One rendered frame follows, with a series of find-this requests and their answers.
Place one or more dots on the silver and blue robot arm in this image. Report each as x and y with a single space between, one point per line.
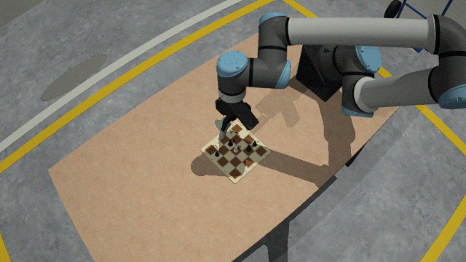
444 84

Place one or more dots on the brown and cream chessboard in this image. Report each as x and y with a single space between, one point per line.
236 165

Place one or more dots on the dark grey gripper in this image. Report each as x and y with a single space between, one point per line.
224 124

